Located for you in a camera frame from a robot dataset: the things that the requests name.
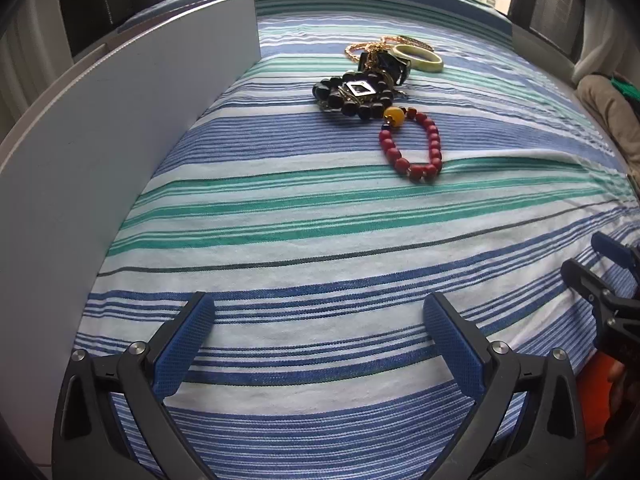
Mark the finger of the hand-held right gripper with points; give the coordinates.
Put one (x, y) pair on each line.
(611, 251)
(582, 277)

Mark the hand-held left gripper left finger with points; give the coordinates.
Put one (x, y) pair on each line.
(182, 345)

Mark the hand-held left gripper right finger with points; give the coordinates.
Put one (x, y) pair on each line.
(452, 345)

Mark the white cardboard box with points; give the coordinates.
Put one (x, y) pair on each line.
(90, 160)

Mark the pale green bangle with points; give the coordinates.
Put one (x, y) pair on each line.
(425, 62)

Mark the black white diamond pendant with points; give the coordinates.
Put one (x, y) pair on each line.
(361, 88)

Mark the orange object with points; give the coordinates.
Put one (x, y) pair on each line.
(595, 395)

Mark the person's beige trouser leg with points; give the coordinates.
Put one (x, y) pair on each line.
(610, 110)

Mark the green cloth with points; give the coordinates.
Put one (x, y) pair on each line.
(627, 89)

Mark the blue green striped bedsheet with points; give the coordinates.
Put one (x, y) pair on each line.
(310, 240)

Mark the white curtain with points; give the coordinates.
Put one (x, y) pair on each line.
(605, 20)

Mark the dark mesh window screen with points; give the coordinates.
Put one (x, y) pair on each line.
(550, 0)

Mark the pale sheer curtain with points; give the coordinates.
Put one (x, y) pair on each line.
(30, 60)

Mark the dark window frame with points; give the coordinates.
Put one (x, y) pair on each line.
(105, 0)

